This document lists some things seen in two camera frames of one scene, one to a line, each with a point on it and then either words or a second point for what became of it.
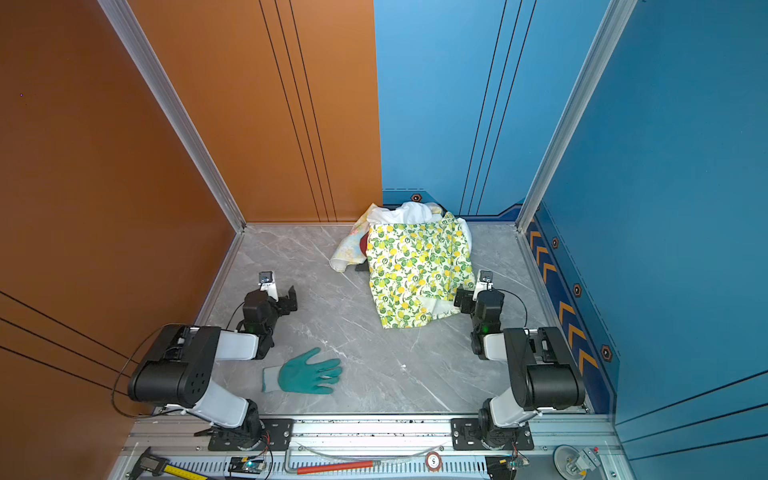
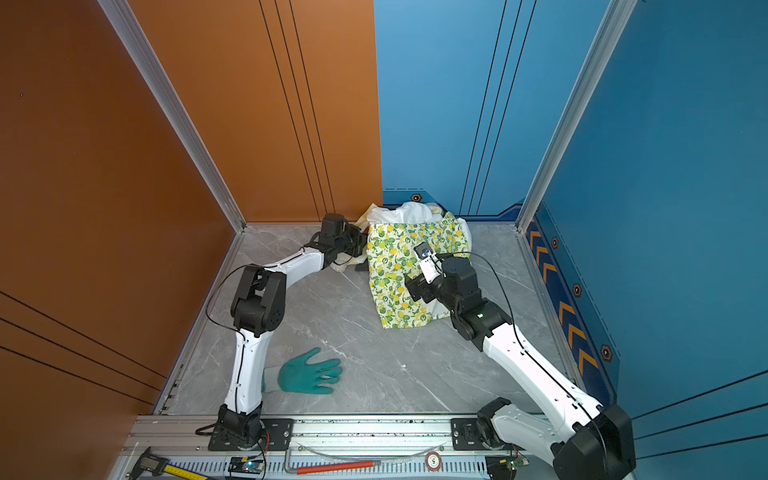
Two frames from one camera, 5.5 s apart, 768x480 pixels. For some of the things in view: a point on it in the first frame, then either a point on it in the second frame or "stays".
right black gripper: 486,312 -> 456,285
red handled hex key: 316,469 stays
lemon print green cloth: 417,269 stays
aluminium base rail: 380,448 stays
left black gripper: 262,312 -> 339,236
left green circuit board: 246,465 stays
